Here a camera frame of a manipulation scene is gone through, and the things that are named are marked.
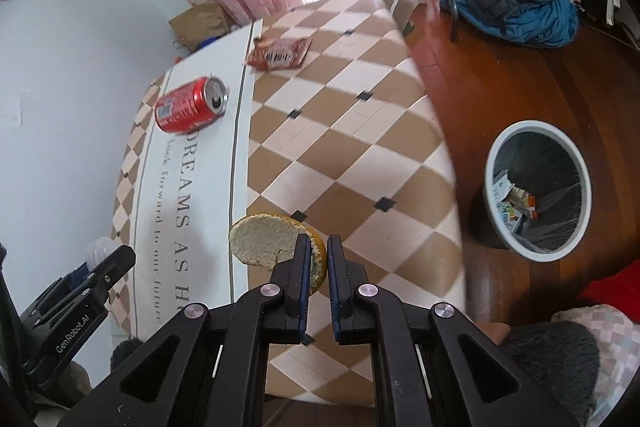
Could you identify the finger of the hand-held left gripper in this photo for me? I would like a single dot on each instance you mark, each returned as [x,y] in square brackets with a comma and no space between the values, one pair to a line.
[114,264]

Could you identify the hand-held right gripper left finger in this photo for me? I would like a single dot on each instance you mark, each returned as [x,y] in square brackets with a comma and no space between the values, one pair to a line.
[301,287]

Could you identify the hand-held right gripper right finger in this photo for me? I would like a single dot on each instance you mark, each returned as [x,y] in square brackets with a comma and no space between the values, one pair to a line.
[335,287]

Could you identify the round pale bread bun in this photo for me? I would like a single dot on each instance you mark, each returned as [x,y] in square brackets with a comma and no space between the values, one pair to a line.
[260,242]

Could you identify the blue white milk carton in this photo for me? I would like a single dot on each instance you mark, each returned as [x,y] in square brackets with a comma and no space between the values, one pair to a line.
[507,214]

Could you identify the grey white tall box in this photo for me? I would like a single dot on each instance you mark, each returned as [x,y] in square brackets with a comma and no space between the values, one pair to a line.
[500,185]

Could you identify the orange yellow snack packet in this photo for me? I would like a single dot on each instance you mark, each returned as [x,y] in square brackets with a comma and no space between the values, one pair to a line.
[522,201]

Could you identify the white round trash bin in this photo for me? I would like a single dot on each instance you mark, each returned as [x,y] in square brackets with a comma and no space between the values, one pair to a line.
[545,167]

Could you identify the checkered tablecloth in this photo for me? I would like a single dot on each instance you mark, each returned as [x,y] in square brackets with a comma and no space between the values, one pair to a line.
[325,132]

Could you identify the red soda can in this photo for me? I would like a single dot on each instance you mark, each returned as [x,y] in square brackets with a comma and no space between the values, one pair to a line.
[189,106]

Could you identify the brown red snack packet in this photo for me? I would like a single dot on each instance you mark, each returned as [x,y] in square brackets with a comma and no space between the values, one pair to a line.
[277,53]

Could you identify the brown paper bag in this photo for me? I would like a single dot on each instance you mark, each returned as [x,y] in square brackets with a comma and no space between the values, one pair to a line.
[200,23]

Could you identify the red cloth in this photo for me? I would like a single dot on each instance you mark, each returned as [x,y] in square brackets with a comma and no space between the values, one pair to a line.
[612,287]

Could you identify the pink checkered cloth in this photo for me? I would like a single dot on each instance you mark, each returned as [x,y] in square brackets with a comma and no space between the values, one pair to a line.
[607,342]

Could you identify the blue cloth heap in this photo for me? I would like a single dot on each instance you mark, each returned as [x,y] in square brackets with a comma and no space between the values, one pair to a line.
[525,19]

